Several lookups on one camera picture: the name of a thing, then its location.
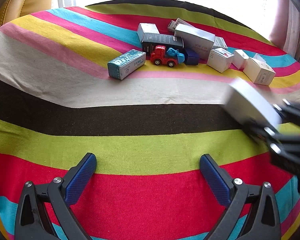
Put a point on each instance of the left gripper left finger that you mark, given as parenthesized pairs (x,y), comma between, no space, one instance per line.
(32,220)

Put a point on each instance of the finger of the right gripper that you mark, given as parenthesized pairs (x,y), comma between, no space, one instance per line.
(288,111)
(268,135)

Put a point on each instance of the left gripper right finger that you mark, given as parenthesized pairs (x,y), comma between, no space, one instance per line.
(262,221)

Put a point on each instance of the cream white box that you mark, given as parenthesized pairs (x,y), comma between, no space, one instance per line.
(259,72)

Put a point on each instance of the small white cube box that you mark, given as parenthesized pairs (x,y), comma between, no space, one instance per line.
(240,59)

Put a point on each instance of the white box red label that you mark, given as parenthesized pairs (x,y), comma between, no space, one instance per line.
(220,59)

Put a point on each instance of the white printed box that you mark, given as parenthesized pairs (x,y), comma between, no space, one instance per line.
(219,43)

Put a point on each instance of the large grey-white box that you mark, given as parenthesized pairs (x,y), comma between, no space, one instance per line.
(196,39)

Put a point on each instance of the red blue toy truck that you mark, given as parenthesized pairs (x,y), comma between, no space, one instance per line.
(166,56)

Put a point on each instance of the gold white dental box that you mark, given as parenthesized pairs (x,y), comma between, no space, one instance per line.
(173,24)

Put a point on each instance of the black rectangular box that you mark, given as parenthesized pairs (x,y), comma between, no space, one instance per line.
(150,41)

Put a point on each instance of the teal rectangular box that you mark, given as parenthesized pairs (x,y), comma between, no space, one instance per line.
(122,66)

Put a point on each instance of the white square box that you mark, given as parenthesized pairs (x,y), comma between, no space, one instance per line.
(146,28)

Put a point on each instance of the small white box far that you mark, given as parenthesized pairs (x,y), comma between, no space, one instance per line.
(259,58)

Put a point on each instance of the pink curtain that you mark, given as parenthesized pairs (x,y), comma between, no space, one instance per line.
(285,33)

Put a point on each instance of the dark blue small object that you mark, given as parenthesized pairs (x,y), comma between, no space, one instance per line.
(191,57)

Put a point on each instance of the striped colourful tablecloth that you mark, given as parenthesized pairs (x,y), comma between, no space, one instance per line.
(148,131)

